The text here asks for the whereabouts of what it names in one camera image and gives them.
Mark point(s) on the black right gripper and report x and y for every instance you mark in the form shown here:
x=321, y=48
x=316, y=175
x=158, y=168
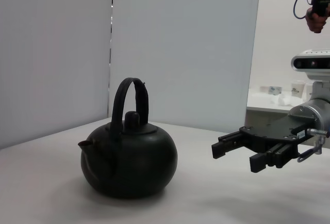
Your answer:
x=281, y=133

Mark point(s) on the black round teapot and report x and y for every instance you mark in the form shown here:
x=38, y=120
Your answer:
x=134, y=162

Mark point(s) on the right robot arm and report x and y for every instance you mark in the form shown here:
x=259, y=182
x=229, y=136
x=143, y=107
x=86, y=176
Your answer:
x=317, y=105

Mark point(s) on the person's hand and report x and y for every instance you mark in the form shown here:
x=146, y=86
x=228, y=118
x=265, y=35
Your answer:
x=315, y=25

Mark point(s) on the printed paper cup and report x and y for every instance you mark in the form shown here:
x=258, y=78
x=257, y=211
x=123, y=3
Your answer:
x=273, y=89
x=297, y=89

